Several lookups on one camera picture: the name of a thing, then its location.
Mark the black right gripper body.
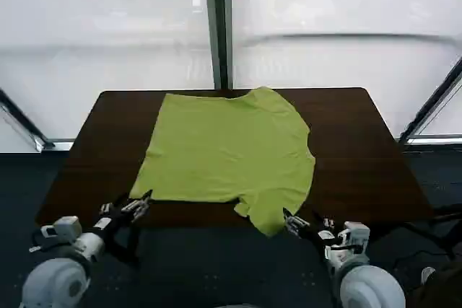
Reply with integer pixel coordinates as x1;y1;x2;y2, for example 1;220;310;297
306;226;333;251

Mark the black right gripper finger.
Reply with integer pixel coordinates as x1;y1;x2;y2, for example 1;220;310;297
312;211;337;232
283;207;310;239

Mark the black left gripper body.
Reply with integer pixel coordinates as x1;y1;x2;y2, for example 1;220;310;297
92;207;133;240

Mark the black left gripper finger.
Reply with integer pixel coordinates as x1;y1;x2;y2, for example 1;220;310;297
122;190;152;221
100;194;128;214

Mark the lime green t-shirt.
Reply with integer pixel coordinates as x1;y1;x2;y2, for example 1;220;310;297
128;86;317;237

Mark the black table leg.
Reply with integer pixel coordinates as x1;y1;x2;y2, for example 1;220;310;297
106;226;142;265
395;205;462;262

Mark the small white floor object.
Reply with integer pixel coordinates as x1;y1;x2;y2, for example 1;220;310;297
421;266;437;286

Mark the dark brown bulky object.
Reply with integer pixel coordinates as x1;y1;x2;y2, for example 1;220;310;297
411;260;462;308

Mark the thin black floor cable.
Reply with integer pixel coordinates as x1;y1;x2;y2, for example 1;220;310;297
392;249;452;268

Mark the dark slanted window frame bar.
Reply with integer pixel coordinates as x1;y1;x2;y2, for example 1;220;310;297
0;87;56;151
396;56;462;146

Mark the dark vertical window post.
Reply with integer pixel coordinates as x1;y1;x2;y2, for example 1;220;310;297
203;0;235;91

